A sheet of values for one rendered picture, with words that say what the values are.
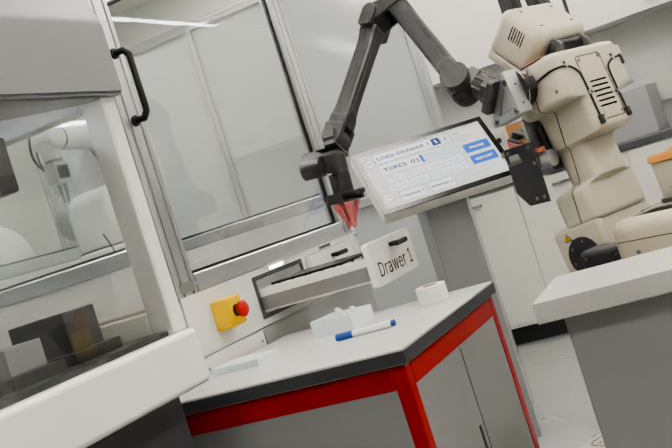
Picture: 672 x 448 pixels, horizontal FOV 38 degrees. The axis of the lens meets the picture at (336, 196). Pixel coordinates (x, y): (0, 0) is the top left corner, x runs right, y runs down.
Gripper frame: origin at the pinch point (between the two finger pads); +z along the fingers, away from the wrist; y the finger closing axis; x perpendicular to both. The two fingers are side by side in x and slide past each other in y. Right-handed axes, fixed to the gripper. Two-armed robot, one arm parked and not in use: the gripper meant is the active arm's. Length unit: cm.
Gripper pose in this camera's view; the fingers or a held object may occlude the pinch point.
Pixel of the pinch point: (352, 225)
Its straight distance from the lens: 263.6
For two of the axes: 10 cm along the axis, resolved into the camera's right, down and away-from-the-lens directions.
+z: 2.5, 9.7, 0.3
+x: -3.9, 1.3, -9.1
